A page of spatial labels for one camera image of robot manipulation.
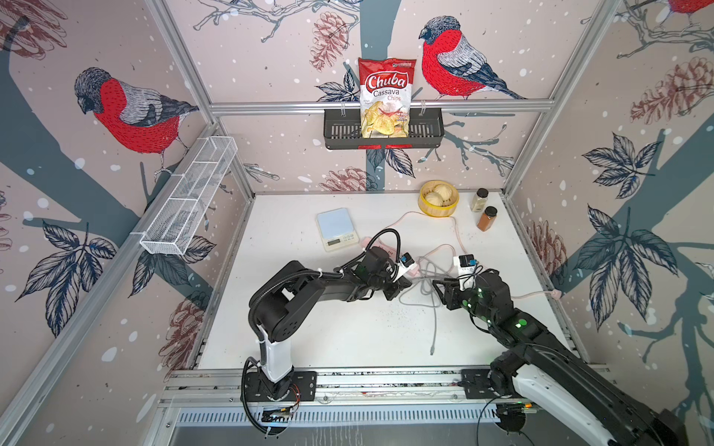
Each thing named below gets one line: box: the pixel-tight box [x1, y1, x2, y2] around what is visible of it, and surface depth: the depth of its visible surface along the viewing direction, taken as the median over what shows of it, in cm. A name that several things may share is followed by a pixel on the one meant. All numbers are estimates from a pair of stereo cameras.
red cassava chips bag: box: [357, 57, 417, 139], surface depth 87 cm
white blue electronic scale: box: [315, 207, 360, 253], surface depth 109 cm
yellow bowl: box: [418, 179, 460, 218], surface depth 115 cm
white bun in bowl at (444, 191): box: [434, 183, 452, 202], surface depth 116 cm
